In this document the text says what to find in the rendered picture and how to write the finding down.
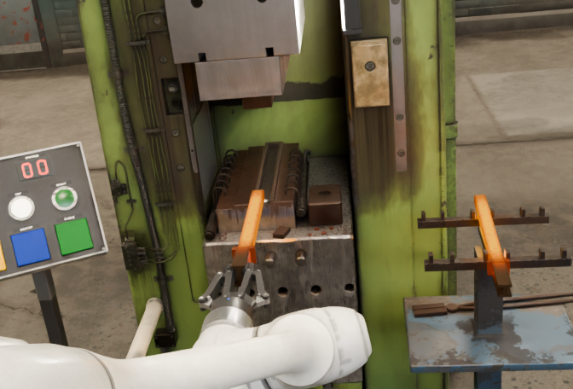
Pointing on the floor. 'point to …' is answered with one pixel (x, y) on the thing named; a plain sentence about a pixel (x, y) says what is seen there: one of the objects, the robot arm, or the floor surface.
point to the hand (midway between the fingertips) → (241, 265)
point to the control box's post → (49, 307)
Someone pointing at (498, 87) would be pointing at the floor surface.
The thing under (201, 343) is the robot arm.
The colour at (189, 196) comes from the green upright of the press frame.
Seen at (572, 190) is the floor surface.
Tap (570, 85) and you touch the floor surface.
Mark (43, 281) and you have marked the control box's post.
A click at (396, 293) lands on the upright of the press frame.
